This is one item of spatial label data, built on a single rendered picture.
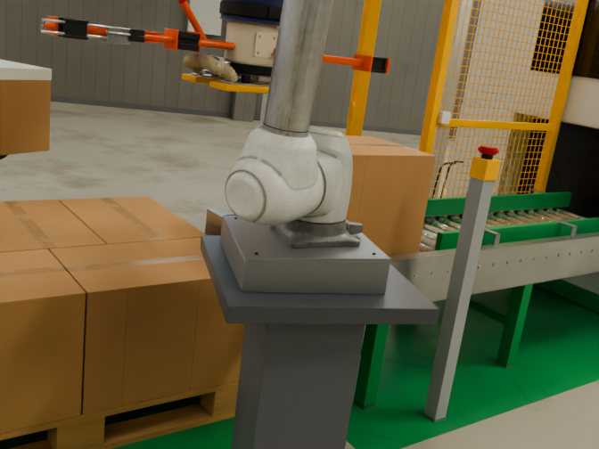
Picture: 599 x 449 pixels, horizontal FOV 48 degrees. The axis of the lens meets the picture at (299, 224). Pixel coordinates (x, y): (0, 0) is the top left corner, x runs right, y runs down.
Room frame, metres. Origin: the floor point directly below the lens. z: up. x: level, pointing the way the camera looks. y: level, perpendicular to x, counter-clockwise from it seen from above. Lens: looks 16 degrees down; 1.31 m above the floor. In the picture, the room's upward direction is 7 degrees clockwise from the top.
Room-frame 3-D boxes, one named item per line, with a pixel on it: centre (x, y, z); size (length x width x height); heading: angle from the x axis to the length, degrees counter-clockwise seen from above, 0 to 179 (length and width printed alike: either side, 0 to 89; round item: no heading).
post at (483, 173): (2.26, -0.60, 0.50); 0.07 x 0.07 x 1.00; 37
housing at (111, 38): (1.96, 0.60, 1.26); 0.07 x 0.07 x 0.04; 39
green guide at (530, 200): (3.45, -0.90, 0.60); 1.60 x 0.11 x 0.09; 127
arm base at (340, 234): (1.63, -0.06, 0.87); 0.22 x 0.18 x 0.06; 113
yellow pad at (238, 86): (2.18, 0.17, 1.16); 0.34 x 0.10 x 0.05; 129
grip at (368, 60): (2.24, -0.16, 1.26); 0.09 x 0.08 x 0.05; 39
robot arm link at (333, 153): (1.61, -0.03, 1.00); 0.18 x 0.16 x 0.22; 149
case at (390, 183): (2.52, -0.12, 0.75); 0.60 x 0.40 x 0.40; 125
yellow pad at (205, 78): (2.33, 0.29, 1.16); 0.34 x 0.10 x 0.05; 129
